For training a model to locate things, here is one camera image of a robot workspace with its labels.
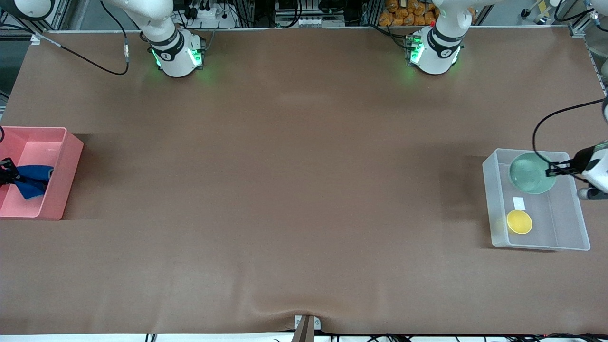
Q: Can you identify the brown table mat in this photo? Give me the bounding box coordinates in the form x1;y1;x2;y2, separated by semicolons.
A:
0;26;608;335

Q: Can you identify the pale green bowl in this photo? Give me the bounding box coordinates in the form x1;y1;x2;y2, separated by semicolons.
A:
509;152;557;194

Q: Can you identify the white power strip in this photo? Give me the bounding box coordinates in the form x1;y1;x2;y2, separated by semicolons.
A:
189;4;220;20

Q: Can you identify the blue cloth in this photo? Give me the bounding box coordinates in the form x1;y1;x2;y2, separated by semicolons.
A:
12;165;54;200

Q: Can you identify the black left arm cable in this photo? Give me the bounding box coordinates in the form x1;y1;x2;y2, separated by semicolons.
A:
532;0;608;185

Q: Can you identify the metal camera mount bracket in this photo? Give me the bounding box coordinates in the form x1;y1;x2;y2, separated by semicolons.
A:
293;314;322;342

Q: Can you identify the long white socket strip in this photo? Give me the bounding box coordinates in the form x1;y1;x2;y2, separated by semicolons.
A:
277;16;344;29

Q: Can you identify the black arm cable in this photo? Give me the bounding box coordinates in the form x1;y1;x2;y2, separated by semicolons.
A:
28;0;130;76
532;0;608;185

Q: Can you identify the clear plastic bin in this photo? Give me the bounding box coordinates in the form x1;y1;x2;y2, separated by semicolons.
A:
482;148;591;251

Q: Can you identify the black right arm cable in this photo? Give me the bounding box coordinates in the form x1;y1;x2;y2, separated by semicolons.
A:
28;0;130;76

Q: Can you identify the pile of orange objects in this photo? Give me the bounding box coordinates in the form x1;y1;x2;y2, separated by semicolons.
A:
379;0;478;27

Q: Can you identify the yellow cup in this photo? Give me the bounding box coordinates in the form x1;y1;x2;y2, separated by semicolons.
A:
506;210;533;235

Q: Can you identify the pink plastic bin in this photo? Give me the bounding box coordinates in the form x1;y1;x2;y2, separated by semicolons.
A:
0;127;84;221

